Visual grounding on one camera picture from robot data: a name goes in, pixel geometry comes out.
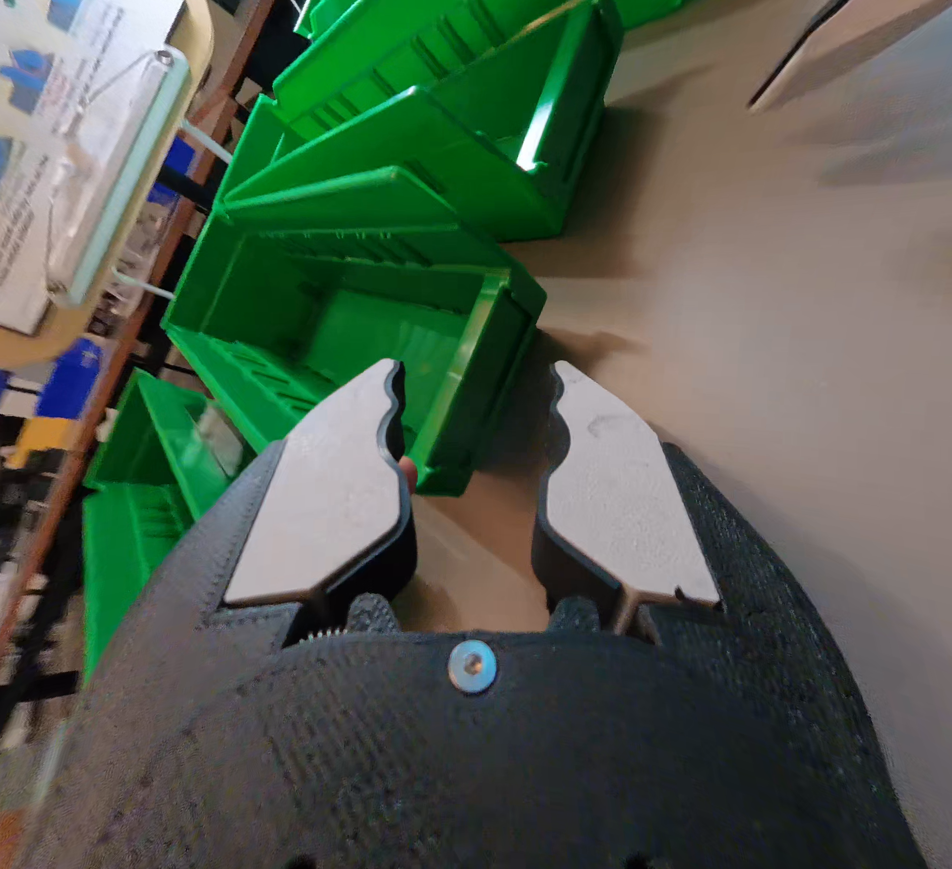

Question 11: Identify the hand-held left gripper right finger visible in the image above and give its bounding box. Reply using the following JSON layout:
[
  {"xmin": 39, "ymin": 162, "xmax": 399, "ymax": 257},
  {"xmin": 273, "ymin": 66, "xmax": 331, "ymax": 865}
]
[{"xmin": 532, "ymin": 361, "xmax": 722, "ymax": 643}]

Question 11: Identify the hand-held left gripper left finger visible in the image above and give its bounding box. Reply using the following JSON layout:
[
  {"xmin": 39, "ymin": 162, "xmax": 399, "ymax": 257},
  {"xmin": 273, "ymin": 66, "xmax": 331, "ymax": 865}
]
[{"xmin": 223, "ymin": 358, "xmax": 419, "ymax": 647}]

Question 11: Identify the grey desk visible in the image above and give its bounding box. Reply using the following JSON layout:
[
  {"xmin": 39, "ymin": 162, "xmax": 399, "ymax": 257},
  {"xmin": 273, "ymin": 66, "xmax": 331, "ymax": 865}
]
[{"xmin": 394, "ymin": 0, "xmax": 952, "ymax": 869}]

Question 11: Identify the blue plastic bin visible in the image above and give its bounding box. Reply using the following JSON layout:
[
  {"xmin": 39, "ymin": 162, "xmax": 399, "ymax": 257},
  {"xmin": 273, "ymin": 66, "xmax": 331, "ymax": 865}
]
[
  {"xmin": 147, "ymin": 135, "xmax": 196, "ymax": 206},
  {"xmin": 36, "ymin": 336, "xmax": 103, "ymax": 421}
]

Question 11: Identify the yellow plastic bin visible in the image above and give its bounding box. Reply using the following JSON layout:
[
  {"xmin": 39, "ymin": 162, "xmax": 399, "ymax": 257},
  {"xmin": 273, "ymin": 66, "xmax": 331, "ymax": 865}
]
[{"xmin": 6, "ymin": 417, "xmax": 84, "ymax": 470}]

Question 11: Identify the brown wooden table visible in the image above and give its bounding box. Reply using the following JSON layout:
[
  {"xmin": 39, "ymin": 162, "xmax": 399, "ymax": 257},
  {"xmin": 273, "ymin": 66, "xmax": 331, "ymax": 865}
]
[{"xmin": 0, "ymin": 0, "xmax": 317, "ymax": 643}]

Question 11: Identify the instruction poster on board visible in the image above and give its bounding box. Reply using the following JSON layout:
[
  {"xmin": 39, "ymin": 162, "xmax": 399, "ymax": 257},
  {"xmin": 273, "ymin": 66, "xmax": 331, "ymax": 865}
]
[{"xmin": 0, "ymin": 0, "xmax": 217, "ymax": 368}]

